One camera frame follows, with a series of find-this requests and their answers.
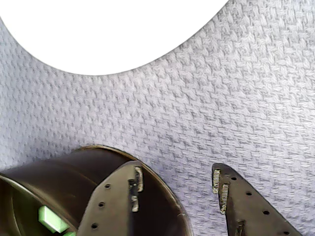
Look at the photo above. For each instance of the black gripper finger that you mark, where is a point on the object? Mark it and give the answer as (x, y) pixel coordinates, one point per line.
(108, 209)
(246, 214)

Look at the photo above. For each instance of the small green cube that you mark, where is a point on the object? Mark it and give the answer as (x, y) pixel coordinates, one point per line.
(49, 218)
(70, 234)

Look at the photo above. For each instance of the white round plate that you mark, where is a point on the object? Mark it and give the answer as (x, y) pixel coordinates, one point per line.
(98, 29)

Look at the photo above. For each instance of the black metal bucket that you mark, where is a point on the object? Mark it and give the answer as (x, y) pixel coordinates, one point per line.
(61, 177)

